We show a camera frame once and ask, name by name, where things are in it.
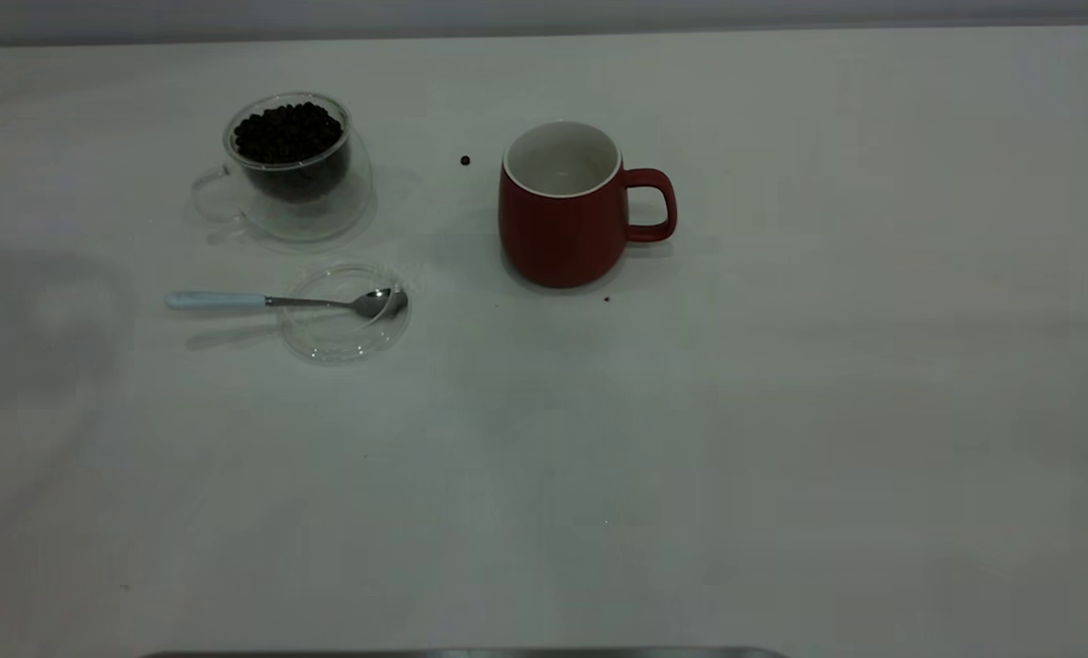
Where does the red ceramic mug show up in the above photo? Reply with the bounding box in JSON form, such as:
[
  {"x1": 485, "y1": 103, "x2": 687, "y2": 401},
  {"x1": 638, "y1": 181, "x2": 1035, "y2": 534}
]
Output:
[{"x1": 498, "y1": 121, "x2": 679, "y2": 290}]

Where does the metal spoon pale blue handle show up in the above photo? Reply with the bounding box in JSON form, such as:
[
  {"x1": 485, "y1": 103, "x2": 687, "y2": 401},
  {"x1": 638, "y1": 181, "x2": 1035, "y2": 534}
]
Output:
[{"x1": 165, "y1": 287, "x2": 409, "y2": 322}]

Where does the clear glass lid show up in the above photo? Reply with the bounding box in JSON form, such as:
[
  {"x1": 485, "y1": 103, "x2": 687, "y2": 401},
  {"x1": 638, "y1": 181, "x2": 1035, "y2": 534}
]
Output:
[{"x1": 276, "y1": 263, "x2": 412, "y2": 366}]

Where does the clear glass cup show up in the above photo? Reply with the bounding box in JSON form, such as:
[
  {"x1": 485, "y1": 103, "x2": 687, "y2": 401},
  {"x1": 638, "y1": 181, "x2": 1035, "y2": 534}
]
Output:
[{"x1": 192, "y1": 91, "x2": 376, "y2": 244}]

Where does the dark coffee beans pile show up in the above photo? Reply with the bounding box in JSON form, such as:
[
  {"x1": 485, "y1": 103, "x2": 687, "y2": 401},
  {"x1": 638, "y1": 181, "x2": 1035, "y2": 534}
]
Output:
[{"x1": 233, "y1": 101, "x2": 347, "y2": 203}]

